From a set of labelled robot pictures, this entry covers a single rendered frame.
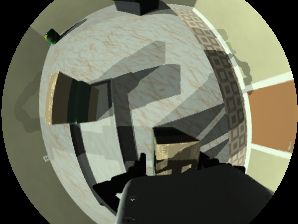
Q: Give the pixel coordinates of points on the green drink can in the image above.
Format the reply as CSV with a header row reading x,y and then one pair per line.
x,y
52,36

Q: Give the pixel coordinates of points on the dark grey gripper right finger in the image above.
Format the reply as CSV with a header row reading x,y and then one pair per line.
x,y
206,162

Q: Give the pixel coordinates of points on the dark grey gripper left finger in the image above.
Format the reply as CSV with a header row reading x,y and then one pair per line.
x,y
106,191

